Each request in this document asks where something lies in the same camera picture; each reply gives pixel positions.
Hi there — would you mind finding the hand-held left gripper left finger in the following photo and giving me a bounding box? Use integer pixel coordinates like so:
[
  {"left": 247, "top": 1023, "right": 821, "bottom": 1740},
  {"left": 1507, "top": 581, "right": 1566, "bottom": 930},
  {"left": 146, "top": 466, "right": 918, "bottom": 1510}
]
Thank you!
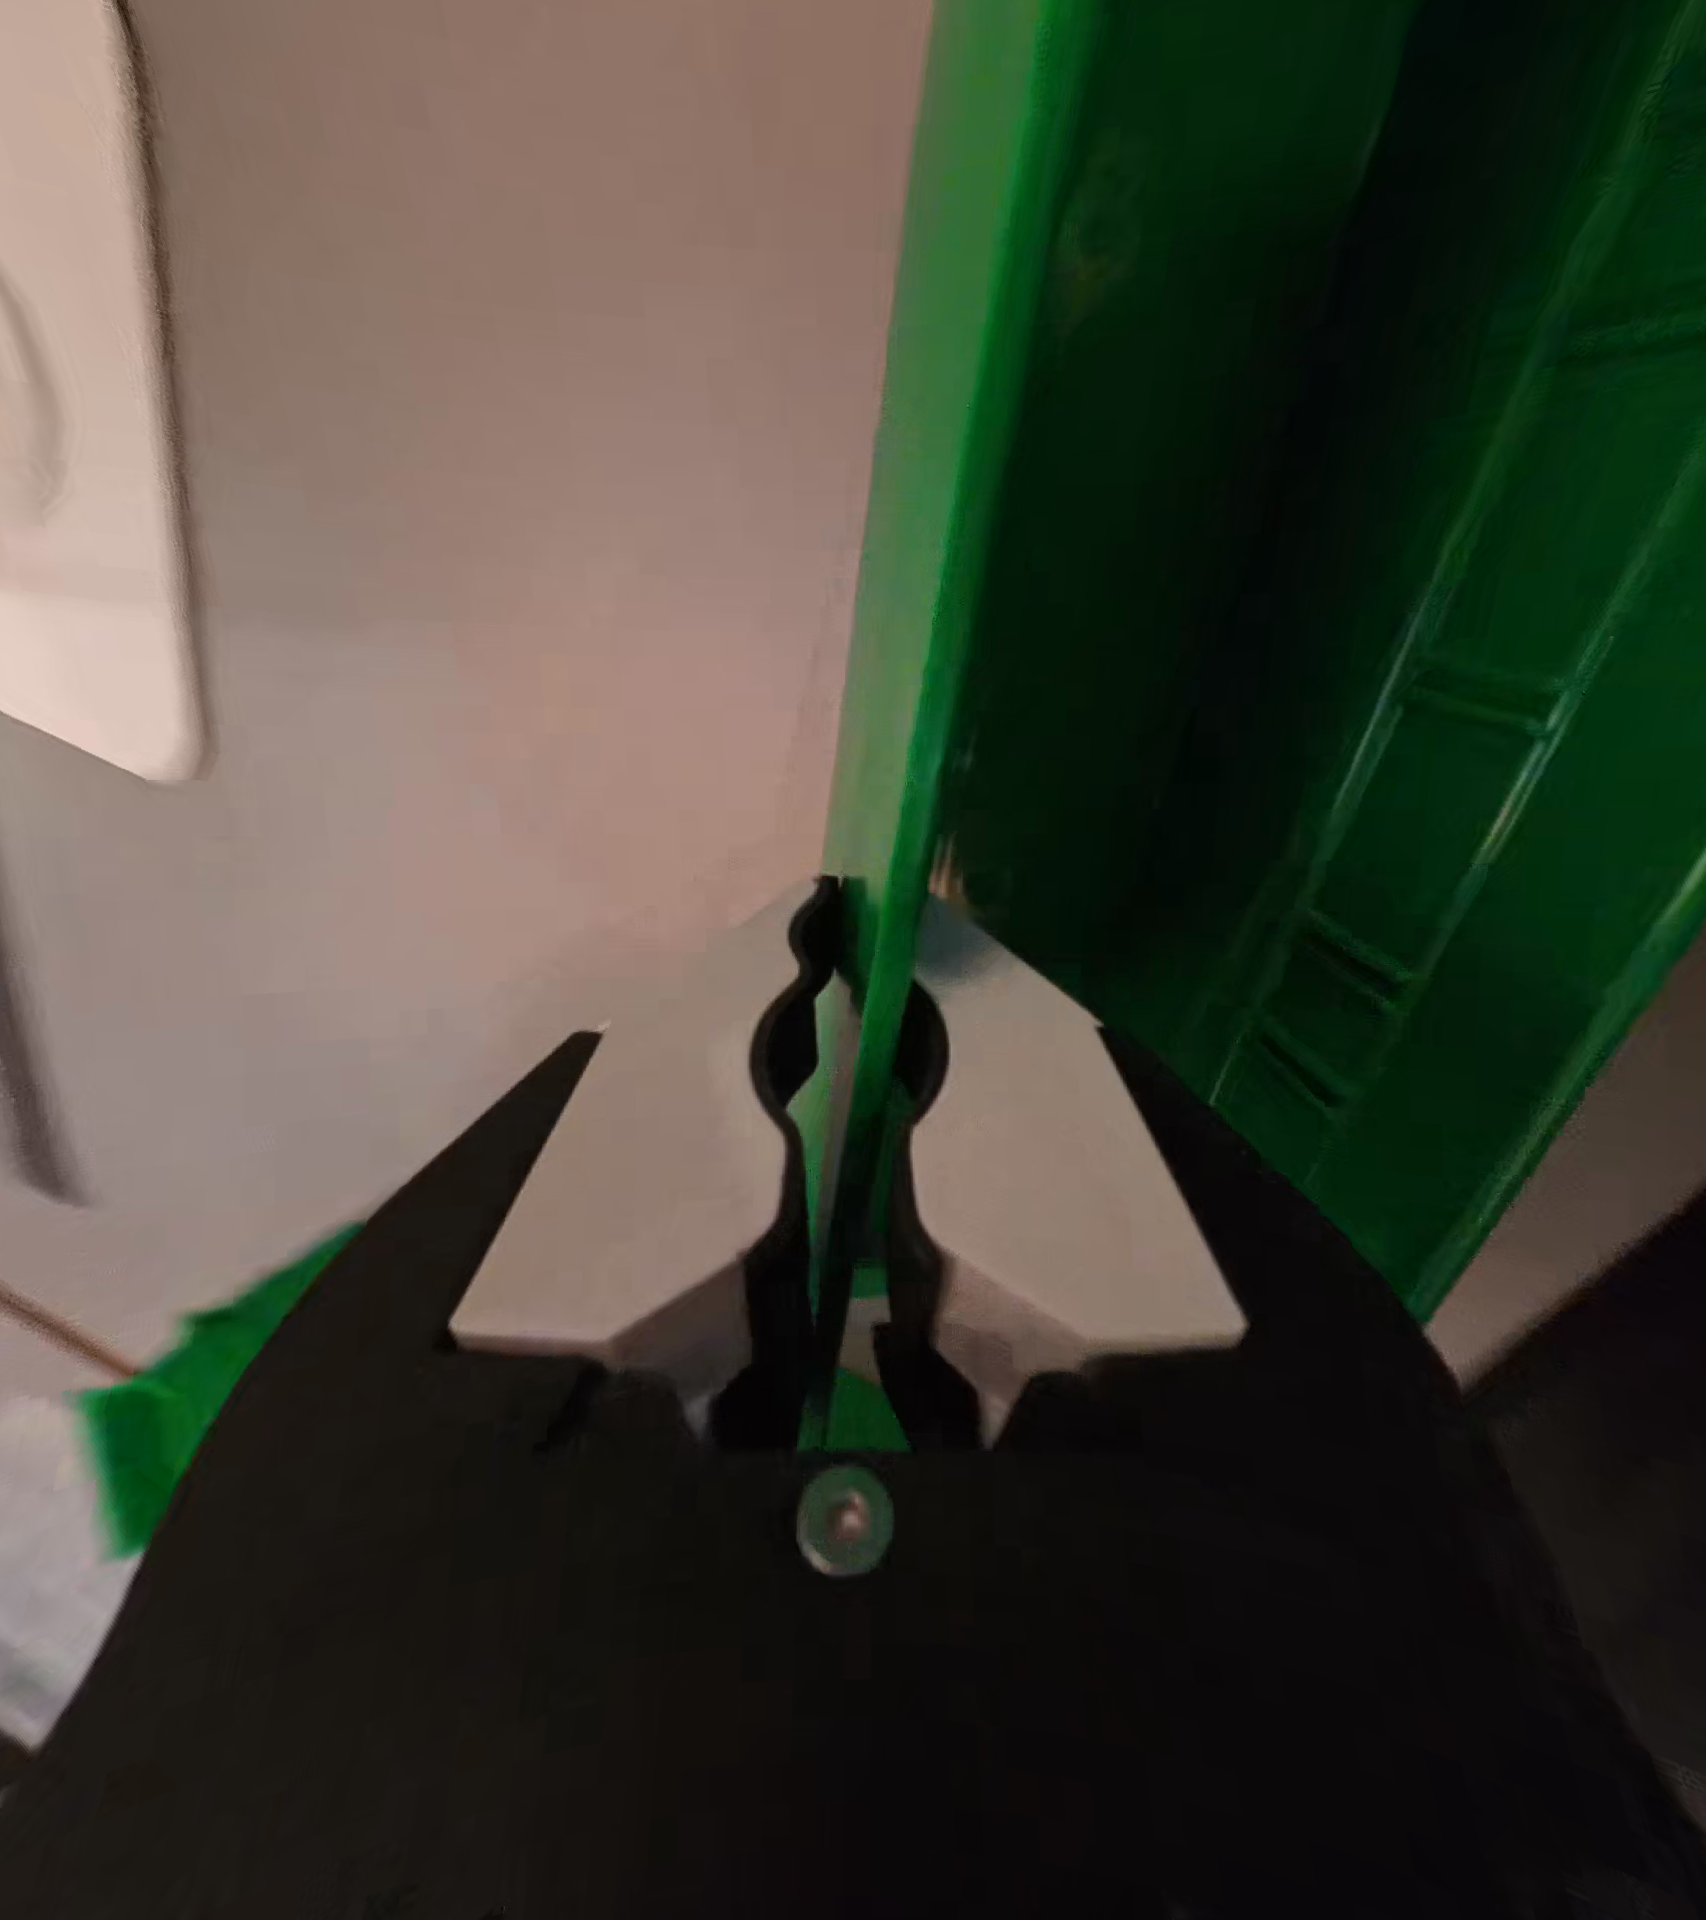
[{"left": 448, "top": 875, "right": 844, "bottom": 1453}]

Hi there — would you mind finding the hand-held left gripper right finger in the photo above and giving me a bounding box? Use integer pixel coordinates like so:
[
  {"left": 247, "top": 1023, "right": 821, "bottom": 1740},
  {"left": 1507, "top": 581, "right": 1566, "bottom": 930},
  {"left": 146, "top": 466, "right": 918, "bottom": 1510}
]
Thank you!
[{"left": 872, "top": 896, "right": 1253, "bottom": 1453}]

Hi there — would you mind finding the green plastic bin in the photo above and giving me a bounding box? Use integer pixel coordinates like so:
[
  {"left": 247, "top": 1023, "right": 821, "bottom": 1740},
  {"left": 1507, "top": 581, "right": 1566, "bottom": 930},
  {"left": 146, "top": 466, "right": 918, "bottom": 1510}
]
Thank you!
[
  {"left": 70, "top": 1223, "right": 373, "bottom": 1562},
  {"left": 792, "top": 0, "right": 1706, "bottom": 1458}
]

